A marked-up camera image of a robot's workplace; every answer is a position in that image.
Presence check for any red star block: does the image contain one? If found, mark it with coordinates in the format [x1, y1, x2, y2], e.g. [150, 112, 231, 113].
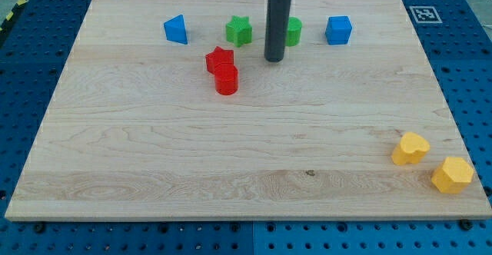
[205, 46, 234, 74]

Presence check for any blue triangle block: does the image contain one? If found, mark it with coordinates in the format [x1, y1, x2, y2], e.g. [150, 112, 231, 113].
[163, 15, 188, 45]

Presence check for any yellow hexagon block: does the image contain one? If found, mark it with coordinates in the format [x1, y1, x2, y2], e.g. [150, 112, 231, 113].
[431, 157, 474, 194]

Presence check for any blue cube block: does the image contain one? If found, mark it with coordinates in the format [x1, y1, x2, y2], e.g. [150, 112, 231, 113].
[325, 15, 352, 45]

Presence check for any green rounded block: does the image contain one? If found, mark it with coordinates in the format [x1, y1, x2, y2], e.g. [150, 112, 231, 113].
[285, 17, 303, 47]

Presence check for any green star block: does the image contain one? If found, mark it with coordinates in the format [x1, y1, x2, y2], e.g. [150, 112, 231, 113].
[225, 15, 252, 47]

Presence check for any light wooden board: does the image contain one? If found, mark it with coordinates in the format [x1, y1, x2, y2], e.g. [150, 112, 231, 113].
[5, 0, 491, 222]

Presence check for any white fiducial marker tag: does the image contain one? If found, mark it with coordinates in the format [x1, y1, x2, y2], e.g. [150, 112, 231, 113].
[409, 5, 442, 24]

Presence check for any yellow heart block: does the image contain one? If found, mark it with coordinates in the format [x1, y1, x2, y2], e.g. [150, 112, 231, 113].
[391, 132, 431, 166]

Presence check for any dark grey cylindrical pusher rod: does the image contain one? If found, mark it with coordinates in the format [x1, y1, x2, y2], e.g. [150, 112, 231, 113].
[264, 0, 291, 62]

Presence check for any red cylinder block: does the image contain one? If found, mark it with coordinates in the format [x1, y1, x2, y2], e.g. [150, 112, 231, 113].
[214, 64, 238, 95]

